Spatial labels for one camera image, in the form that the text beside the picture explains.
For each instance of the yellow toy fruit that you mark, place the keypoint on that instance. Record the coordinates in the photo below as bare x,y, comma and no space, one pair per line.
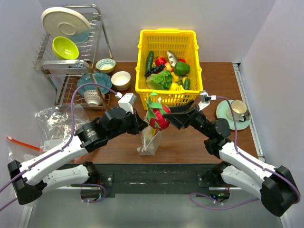
175,78

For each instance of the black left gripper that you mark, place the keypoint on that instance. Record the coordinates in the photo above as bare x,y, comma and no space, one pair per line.
138,124

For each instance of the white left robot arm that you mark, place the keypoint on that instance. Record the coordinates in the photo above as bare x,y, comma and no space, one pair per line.
31,178

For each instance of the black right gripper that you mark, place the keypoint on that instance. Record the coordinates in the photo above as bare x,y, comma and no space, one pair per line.
179,118

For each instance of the green toy lettuce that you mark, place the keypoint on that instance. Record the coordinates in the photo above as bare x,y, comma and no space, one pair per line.
160,81

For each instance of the black toy grapes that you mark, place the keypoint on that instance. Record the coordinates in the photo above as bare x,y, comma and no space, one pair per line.
153,70

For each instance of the teal patterned small bowl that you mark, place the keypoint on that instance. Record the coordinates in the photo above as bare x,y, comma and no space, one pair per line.
105,65

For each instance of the metal dish rack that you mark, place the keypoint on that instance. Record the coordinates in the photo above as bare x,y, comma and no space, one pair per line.
63,75

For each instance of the red toy dragon fruit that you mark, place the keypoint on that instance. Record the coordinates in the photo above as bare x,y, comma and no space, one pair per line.
156,111

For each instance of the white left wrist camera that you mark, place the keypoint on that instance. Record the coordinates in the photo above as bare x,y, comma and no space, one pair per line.
126,101

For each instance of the mint green saucer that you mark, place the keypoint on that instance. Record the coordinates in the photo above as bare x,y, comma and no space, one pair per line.
221,114

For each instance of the cream speckled mug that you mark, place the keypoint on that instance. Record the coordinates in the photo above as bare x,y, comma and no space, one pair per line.
239,110

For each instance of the patterned grey bowl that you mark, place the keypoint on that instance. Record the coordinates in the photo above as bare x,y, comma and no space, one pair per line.
92,98

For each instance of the cream ceramic bowl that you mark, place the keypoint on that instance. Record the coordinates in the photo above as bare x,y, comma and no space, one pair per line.
121,80

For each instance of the crumpled clear plastic bag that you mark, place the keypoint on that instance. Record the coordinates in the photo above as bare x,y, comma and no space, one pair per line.
56,122

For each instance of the lime green bowl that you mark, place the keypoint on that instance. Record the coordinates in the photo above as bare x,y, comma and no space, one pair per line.
64,49

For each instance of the large cream blue plate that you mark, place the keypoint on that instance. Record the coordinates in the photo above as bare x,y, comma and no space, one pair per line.
64,22

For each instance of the dotted clear zip bag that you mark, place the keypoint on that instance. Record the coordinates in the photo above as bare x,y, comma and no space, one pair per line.
150,141

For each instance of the yellow plastic basket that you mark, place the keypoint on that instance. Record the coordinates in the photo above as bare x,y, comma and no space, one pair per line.
183,43

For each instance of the grey toy fish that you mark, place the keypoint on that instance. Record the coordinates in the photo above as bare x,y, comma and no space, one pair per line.
172,59

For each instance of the small green cucumber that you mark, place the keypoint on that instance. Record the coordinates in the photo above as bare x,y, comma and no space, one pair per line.
186,83

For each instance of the teal scalloped plate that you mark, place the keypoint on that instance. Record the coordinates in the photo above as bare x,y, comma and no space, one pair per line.
101,78

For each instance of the green bell pepper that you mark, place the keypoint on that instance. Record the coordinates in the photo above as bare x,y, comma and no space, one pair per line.
181,68

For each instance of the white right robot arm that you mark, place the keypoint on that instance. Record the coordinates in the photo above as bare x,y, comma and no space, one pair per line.
274,187

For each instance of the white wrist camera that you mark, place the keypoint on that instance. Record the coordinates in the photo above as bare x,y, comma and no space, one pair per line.
205,99
126,101

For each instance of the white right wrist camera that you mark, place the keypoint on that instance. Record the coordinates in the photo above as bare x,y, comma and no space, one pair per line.
205,99

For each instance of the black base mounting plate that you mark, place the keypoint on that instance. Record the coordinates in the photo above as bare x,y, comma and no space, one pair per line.
157,178

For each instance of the long dark cucumber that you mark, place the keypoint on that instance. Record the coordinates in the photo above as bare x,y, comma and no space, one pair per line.
149,61

